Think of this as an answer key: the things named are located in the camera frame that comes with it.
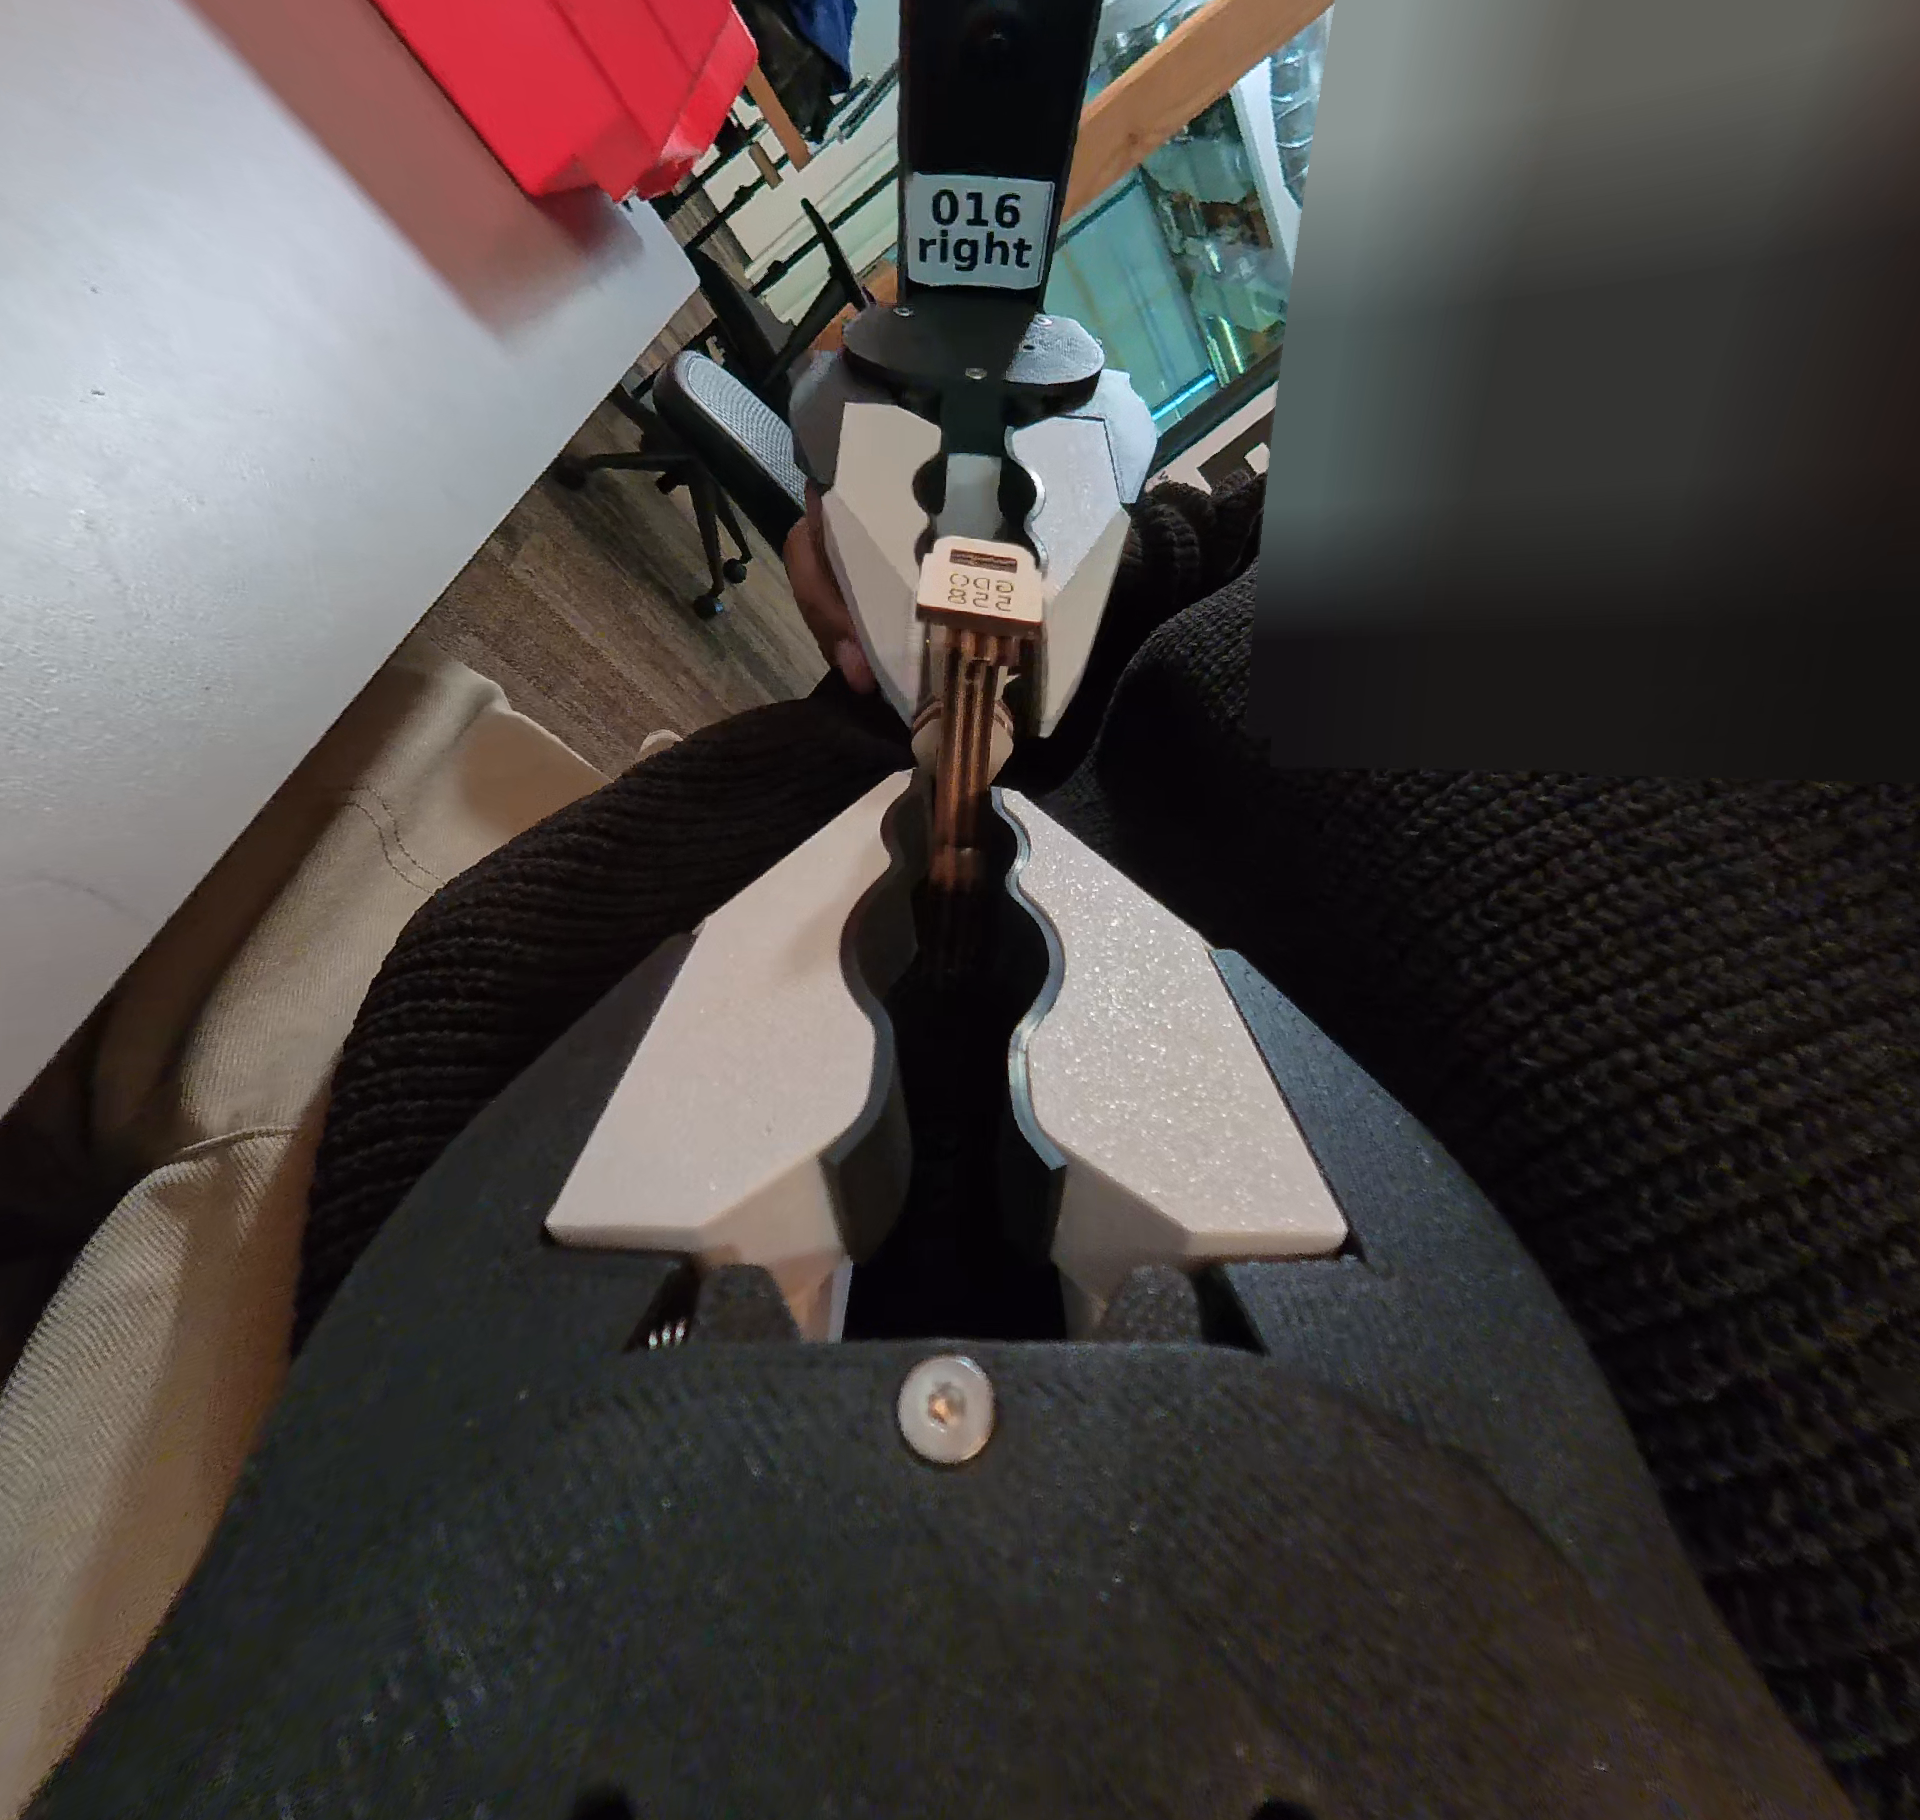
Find black mesh office chair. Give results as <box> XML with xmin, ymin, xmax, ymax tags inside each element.
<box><xmin>551</xmin><ymin>200</ymin><xmax>873</xmax><ymax>619</ymax></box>

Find wooden pillar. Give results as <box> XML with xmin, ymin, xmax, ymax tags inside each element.
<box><xmin>872</xmin><ymin>0</ymin><xmax>1352</xmax><ymax>311</ymax></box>

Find wooden puzzle model assembly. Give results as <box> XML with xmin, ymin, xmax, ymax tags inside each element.
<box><xmin>906</xmin><ymin>533</ymin><xmax>1046</xmax><ymax>951</ymax></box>

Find person's right forearm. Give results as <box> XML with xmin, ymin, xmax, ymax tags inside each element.
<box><xmin>1049</xmin><ymin>478</ymin><xmax>1277</xmax><ymax>775</ymax></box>

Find red plastic bin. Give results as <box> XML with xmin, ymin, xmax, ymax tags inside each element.
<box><xmin>293</xmin><ymin>0</ymin><xmax>760</xmax><ymax>203</ymax></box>

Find person's beige trousers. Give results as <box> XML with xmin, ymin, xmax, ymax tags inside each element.
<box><xmin>0</xmin><ymin>657</ymin><xmax>649</xmax><ymax>1762</ymax></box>

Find person's black knit sweater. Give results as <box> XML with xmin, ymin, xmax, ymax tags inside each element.
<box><xmin>293</xmin><ymin>478</ymin><xmax>1920</xmax><ymax>1820</ymax></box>

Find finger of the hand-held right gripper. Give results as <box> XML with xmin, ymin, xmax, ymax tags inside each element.
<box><xmin>997</xmin><ymin>421</ymin><xmax>1134</xmax><ymax>736</ymax></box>
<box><xmin>818</xmin><ymin>402</ymin><xmax>962</xmax><ymax>727</ymax></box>

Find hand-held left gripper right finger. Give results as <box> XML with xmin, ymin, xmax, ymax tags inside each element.
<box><xmin>997</xmin><ymin>784</ymin><xmax>1349</xmax><ymax>1341</ymax></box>

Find person's right hand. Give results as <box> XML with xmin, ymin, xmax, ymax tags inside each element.
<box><xmin>784</xmin><ymin>512</ymin><xmax>886</xmax><ymax>700</ymax></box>

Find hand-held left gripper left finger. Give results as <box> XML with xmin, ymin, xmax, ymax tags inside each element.
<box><xmin>542</xmin><ymin>772</ymin><xmax>924</xmax><ymax>1346</ymax></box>

